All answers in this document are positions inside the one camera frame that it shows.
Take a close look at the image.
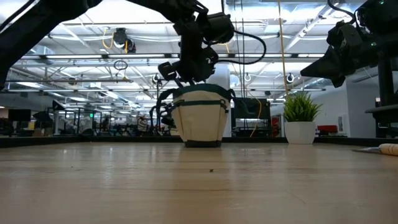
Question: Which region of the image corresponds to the dark grey desk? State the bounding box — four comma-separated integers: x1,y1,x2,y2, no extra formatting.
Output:
365,105,398,138

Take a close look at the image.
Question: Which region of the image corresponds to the black hanging cable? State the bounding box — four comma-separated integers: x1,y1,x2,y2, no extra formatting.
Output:
233,0,246,98

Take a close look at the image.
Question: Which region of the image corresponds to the black ceiling cable reel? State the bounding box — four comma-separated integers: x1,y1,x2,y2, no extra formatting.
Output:
111,27,137,55

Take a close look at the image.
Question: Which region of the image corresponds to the thin yellow cable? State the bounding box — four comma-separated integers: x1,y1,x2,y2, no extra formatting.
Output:
249,98,263,138

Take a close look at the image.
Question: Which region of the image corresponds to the black display screen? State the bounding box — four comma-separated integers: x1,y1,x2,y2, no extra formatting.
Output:
233,98,271,121

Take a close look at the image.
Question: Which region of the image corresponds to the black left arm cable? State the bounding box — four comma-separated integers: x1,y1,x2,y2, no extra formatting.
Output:
217,29,267,65

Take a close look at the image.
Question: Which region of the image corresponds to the white building column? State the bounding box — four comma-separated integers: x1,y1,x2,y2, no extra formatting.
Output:
214,63,233,138

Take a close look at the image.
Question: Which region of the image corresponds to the black monitor stand post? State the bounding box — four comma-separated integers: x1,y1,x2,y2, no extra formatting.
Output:
377,60,394,106

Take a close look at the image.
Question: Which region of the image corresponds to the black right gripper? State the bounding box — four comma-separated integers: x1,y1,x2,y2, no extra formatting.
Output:
300,21,379,88

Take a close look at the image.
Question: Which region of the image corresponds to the black aluminium table frame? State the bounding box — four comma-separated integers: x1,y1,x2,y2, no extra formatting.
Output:
0,136,398,148

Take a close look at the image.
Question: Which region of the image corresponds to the green plant in white pot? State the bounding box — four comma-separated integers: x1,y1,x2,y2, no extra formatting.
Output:
283,92,323,145

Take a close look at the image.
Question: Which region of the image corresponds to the cream canvas gardening bag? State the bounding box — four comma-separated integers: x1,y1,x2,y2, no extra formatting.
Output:
155,83,234,148

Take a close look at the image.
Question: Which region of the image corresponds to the yellow hanging cable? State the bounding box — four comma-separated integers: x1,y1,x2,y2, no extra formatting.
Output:
276,0,289,98

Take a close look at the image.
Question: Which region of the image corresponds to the narrow trowel with wooden handle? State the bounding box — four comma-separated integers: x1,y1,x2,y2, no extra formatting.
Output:
353,142,398,157

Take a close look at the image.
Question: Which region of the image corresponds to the black background monitor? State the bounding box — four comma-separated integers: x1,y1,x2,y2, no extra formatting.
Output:
7,109,32,123

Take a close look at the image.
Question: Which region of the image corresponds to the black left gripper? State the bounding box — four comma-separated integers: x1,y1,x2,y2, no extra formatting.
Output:
158,29,218,85

